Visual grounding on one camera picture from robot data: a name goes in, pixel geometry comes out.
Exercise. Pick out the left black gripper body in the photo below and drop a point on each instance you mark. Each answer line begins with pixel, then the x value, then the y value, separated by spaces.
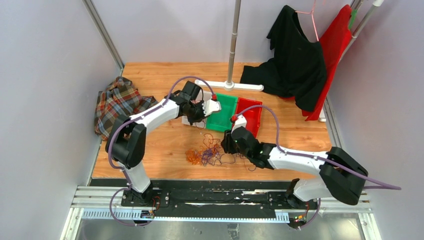
pixel 196 113

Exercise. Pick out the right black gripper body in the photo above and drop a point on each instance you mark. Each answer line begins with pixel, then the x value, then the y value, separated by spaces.
pixel 231 146

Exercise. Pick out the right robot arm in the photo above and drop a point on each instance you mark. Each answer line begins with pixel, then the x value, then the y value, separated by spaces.
pixel 336 173

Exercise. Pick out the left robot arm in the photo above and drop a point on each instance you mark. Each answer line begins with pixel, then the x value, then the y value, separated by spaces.
pixel 126 144

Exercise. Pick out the white plastic bin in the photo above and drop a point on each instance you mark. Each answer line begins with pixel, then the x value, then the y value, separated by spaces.
pixel 206 95

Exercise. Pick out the green plastic bin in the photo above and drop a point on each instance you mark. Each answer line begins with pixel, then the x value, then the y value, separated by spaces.
pixel 220 121

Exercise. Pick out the red plastic bin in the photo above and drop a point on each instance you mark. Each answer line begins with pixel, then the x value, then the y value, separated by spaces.
pixel 253 116

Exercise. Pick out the white garment rack stand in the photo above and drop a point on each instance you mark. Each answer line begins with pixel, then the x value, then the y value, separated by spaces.
pixel 229 84

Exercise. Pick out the plaid flannel shirt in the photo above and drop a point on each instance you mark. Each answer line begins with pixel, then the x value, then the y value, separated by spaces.
pixel 120 97

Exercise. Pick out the black t-shirt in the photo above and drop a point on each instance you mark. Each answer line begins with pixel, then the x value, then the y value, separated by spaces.
pixel 296 70

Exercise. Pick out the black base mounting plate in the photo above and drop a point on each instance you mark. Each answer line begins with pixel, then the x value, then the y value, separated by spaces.
pixel 206 199

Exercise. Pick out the red t-shirt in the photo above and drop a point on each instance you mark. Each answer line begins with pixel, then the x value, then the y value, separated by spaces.
pixel 333 42

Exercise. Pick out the pink clothes hanger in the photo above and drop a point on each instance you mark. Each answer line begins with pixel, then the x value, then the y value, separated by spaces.
pixel 311 14

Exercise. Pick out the green clothes hanger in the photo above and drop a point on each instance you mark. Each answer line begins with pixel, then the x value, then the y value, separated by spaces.
pixel 352 18

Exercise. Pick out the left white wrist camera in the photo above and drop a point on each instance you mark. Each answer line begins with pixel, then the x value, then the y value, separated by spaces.
pixel 211 106

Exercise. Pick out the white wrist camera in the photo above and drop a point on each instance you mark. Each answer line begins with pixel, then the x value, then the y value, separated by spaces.
pixel 211 106
pixel 238 121

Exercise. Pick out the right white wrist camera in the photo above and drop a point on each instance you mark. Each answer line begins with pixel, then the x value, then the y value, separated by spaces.
pixel 238 121

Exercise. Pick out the aluminium frame rail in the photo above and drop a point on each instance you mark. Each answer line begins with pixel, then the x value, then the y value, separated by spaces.
pixel 97 20

